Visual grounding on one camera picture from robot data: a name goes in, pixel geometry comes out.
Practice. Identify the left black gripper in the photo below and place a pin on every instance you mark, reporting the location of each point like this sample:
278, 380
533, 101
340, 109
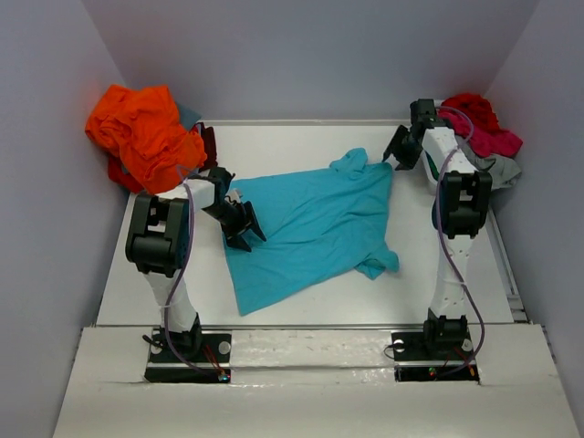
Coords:
236, 241

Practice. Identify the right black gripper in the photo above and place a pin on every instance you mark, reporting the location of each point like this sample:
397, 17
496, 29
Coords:
396, 141

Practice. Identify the teal t shirt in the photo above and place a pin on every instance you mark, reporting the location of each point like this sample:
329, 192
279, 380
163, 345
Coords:
318, 224

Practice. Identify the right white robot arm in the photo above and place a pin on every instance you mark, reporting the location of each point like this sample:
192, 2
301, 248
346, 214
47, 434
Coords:
460, 208

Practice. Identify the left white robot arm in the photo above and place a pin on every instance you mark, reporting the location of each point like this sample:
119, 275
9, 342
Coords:
160, 241

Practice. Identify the white plastic laundry basket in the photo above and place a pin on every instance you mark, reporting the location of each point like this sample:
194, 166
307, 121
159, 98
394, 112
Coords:
432, 183

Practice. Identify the green garment in basket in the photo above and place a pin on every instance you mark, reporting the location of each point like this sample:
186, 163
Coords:
434, 171

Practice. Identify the magenta t shirt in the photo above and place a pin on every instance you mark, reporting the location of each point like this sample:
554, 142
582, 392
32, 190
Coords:
483, 143

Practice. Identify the red t shirt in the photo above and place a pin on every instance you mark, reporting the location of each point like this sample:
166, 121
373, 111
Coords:
478, 109

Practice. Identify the grey t shirt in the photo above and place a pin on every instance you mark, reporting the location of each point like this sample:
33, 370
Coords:
505, 172

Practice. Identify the dark red folded shirt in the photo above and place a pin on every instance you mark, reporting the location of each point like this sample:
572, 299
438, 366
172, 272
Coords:
209, 144

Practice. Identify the orange t shirt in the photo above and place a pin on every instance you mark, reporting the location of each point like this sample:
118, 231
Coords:
142, 130

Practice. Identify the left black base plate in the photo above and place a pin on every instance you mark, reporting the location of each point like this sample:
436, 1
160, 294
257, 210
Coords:
209, 365

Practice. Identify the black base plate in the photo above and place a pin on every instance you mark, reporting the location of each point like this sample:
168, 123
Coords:
415, 362
209, 365

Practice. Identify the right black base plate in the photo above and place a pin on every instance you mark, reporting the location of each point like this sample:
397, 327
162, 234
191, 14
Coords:
415, 362

